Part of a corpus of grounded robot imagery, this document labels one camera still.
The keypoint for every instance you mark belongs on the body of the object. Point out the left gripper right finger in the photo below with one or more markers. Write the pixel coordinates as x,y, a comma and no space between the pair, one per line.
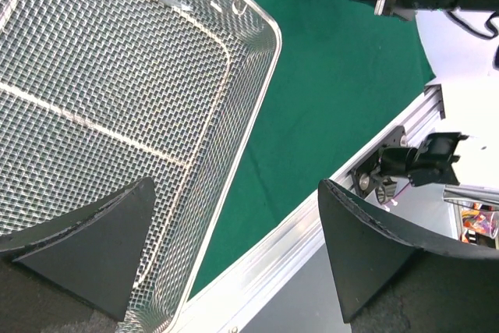
392,275

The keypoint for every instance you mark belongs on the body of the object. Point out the metal mesh instrument tray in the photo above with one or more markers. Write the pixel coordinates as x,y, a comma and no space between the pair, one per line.
96,94

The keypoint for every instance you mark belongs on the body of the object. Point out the aluminium front rail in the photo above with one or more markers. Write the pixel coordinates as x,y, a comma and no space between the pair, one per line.
238,294

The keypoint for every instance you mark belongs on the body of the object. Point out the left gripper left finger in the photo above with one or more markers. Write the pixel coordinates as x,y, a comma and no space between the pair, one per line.
75,273

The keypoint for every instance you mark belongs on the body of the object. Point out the green surgical cloth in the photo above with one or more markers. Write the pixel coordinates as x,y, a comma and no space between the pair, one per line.
343,74

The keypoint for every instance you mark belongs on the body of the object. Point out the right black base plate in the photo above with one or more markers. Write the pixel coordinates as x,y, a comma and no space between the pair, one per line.
365,171

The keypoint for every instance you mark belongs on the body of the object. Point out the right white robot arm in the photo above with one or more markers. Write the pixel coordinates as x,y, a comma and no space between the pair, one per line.
460,40

